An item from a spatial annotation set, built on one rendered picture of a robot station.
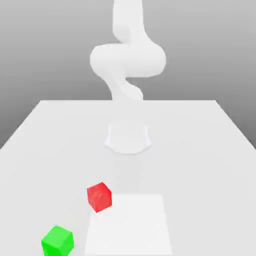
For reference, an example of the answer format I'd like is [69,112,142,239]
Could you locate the small red cube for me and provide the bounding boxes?
[86,181,113,214]

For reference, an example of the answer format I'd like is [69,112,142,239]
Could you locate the small green cube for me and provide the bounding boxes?
[40,225,75,256]

